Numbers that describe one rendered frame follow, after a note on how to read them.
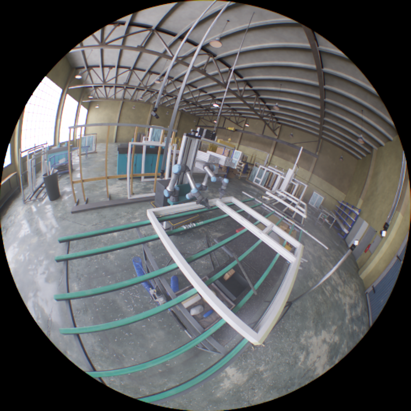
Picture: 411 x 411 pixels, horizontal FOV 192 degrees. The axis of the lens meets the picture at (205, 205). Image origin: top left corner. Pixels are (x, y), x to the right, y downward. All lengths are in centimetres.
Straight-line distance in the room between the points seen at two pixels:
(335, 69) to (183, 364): 1013
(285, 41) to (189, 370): 966
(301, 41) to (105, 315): 959
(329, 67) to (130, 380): 1049
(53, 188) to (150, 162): 363
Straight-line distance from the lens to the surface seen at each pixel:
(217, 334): 114
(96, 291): 95
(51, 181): 440
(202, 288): 82
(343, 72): 876
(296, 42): 799
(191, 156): 215
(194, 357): 172
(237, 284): 135
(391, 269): 702
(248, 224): 161
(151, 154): 486
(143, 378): 182
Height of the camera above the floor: 167
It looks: 27 degrees down
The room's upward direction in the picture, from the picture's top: 16 degrees clockwise
